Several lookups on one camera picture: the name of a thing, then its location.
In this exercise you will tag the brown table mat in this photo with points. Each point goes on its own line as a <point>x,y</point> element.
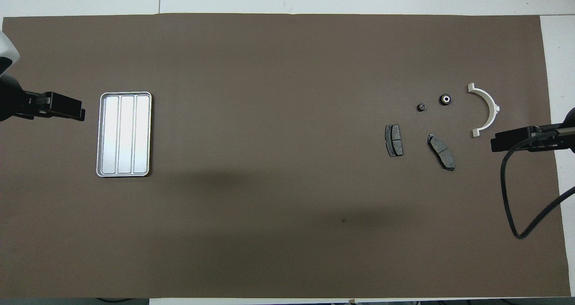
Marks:
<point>287,116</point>

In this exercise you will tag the white semicircular bracket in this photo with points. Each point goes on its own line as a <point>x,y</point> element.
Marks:
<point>495,112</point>

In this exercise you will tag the black bearing gear silver centre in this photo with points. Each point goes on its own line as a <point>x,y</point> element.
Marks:
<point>445,99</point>

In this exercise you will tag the dark brake pad with tab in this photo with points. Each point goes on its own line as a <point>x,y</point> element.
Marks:
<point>442,152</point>

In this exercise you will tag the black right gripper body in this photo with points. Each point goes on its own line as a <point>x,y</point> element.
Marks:
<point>546,141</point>

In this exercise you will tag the dark rectangular brake pad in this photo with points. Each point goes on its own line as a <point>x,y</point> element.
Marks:
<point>394,141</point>

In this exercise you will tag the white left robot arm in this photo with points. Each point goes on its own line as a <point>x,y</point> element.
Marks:
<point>6,98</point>

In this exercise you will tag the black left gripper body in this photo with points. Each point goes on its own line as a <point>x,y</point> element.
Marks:
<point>38,105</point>

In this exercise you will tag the silver ribbed metal tray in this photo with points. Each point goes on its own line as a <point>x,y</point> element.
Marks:
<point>123,134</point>

